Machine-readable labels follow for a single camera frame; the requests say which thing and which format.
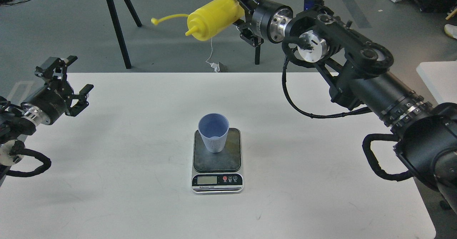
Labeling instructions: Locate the yellow squeeze bottle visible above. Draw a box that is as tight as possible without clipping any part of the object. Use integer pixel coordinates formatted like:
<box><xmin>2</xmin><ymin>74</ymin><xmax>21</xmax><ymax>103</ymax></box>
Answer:
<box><xmin>151</xmin><ymin>0</ymin><xmax>245</xmax><ymax>41</ymax></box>

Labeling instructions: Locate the white power adapter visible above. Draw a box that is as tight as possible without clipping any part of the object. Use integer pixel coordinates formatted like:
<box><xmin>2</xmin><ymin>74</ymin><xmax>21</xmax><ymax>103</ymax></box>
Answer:
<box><xmin>210</xmin><ymin>62</ymin><xmax>228</xmax><ymax>73</ymax></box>

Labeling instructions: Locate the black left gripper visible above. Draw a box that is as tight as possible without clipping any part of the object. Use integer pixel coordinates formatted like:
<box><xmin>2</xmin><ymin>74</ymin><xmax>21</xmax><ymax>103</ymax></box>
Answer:
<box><xmin>22</xmin><ymin>55</ymin><xmax>94</xmax><ymax>126</ymax></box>

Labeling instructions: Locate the white shoe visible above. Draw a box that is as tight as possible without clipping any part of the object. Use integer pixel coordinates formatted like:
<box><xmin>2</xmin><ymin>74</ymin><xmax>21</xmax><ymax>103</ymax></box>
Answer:
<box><xmin>443</xmin><ymin>24</ymin><xmax>457</xmax><ymax>39</ymax></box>

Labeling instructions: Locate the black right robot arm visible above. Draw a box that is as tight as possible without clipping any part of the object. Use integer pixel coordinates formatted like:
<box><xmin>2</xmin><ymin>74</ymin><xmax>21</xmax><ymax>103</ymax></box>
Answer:
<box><xmin>235</xmin><ymin>0</ymin><xmax>457</xmax><ymax>211</ymax></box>

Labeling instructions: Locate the digital kitchen scale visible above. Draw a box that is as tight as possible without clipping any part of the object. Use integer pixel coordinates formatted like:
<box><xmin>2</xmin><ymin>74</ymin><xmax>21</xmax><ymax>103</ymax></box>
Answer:
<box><xmin>191</xmin><ymin>127</ymin><xmax>245</xmax><ymax>195</ymax></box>

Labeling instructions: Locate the white side table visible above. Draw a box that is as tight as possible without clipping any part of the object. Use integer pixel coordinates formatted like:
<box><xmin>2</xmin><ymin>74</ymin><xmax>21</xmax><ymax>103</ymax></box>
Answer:
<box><xmin>416</xmin><ymin>61</ymin><xmax>457</xmax><ymax>104</ymax></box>

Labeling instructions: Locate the blue plastic cup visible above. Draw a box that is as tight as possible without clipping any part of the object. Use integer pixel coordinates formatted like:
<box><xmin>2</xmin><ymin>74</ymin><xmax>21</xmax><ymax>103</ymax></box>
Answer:
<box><xmin>198</xmin><ymin>113</ymin><xmax>230</xmax><ymax>153</ymax></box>

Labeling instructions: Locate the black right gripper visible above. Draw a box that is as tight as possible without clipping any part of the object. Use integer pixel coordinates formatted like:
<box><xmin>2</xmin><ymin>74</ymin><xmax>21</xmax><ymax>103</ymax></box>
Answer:
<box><xmin>234</xmin><ymin>0</ymin><xmax>293</xmax><ymax>47</ymax></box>

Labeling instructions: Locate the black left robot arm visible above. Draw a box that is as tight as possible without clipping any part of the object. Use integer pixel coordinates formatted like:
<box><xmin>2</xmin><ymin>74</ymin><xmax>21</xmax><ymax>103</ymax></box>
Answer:
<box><xmin>0</xmin><ymin>55</ymin><xmax>94</xmax><ymax>181</ymax></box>

